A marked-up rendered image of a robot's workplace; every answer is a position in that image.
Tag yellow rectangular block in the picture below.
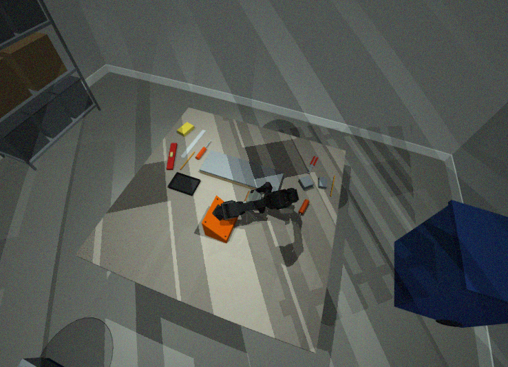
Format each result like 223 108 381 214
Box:
177 122 195 137

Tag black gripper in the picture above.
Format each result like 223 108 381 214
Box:
255 182 272 213

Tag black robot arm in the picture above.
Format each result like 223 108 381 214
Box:
212 188 299 221

